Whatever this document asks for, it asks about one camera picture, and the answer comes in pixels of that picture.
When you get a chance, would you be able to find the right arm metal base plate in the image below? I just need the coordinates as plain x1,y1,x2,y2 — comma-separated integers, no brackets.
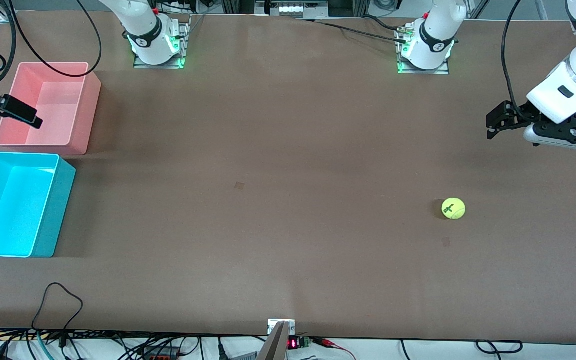
133,14,191,70

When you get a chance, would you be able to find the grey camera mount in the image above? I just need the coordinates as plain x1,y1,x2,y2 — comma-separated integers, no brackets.
257,319,296,360

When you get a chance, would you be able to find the thin black looped cable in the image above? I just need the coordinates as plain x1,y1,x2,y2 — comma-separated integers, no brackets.
31,282,84,348

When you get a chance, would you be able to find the short black table cable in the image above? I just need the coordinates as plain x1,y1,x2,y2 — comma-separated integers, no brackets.
363,15,401,32

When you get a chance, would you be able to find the long black table cable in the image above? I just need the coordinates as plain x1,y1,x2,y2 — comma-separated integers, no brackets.
293,17,409,45

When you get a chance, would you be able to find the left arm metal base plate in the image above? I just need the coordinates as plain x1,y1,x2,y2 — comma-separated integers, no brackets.
397,25,451,76

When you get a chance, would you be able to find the pink plastic bin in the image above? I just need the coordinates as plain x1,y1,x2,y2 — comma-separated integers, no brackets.
0,62,102,156

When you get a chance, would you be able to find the blue plastic bin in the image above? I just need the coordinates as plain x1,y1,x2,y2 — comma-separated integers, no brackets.
0,152,77,259

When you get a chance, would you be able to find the metal equipment rack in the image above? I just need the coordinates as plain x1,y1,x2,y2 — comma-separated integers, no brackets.
255,0,329,17

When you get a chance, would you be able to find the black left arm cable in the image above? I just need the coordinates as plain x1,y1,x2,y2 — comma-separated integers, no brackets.
501,0,536,123

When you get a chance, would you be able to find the yellow-green tennis ball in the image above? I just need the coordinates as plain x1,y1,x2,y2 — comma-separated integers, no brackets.
441,197,466,220

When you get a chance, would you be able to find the red clip lead cable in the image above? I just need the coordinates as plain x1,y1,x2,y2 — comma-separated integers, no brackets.
312,337,358,360

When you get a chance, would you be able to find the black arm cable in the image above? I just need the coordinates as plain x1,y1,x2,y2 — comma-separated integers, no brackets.
501,0,536,123
0,0,103,91

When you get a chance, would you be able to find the flat black cable loop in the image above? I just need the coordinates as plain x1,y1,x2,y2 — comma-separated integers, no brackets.
475,340,524,355

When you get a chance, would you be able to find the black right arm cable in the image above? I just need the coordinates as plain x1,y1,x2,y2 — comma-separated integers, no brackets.
0,0,103,91

